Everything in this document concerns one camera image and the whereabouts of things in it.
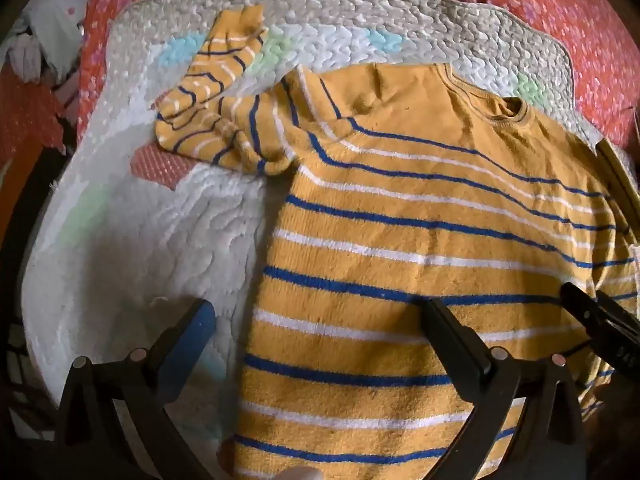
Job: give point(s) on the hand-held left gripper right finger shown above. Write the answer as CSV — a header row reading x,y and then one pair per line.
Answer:
x,y
450,340

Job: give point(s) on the yellow striped sweater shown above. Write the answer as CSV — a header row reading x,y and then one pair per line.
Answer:
x,y
400,270

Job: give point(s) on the white crumpled cloth pile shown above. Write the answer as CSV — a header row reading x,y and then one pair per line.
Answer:
x,y
45,25

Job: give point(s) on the white quilted mat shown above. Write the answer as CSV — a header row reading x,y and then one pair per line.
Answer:
x,y
165,240

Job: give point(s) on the red floral bedsheet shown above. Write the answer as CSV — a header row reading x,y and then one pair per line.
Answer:
x,y
525,5

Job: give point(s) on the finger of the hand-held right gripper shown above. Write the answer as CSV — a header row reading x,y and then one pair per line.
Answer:
x,y
582,307
620,312

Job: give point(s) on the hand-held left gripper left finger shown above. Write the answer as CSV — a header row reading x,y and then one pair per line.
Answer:
x,y
199,337

